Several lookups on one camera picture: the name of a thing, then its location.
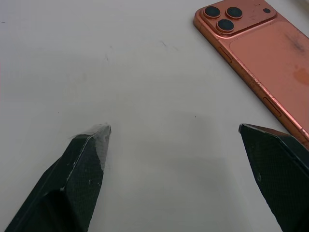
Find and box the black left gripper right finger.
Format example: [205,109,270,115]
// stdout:
[238,123,309,232]

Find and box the orange smartphone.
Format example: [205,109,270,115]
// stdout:
[193,0,309,143]

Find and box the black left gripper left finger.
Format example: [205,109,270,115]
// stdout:
[4,123,112,232]

